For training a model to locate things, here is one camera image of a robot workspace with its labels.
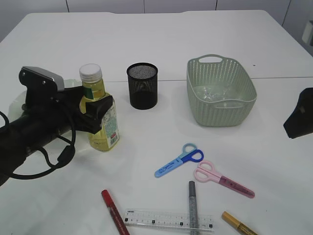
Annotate red marker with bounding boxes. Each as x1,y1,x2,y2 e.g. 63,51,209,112
101,189,130,235

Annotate clear plastic sheet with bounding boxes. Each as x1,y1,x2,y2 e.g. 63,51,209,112
194,85,243,108

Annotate gold marker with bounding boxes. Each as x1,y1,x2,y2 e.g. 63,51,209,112
222,211,258,235

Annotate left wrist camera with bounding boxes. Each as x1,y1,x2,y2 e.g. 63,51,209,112
19,66,65,91

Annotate black mesh pen cup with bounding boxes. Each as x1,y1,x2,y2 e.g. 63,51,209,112
126,62,158,110

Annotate silver glitter marker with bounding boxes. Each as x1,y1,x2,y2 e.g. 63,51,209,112
189,181,200,235

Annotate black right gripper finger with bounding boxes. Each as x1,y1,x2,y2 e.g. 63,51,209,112
283,88,313,139

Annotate pale green wavy plate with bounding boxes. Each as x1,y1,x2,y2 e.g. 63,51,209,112
7,79,82,122

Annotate pink safety scissors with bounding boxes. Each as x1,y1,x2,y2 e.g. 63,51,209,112
194,161,255,199

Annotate yellow tea bottle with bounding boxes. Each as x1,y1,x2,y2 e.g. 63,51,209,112
79,64,119,151

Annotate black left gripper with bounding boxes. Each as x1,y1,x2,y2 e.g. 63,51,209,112
23,86,113,134

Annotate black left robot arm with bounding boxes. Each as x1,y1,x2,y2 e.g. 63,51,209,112
0,86,113,184

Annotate green woven plastic basket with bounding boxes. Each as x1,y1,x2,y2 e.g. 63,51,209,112
187,54,257,127

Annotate clear plastic ruler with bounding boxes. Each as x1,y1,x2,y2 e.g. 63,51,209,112
123,209,215,234

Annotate blue safety scissors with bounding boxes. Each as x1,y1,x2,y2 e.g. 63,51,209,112
154,143,204,178

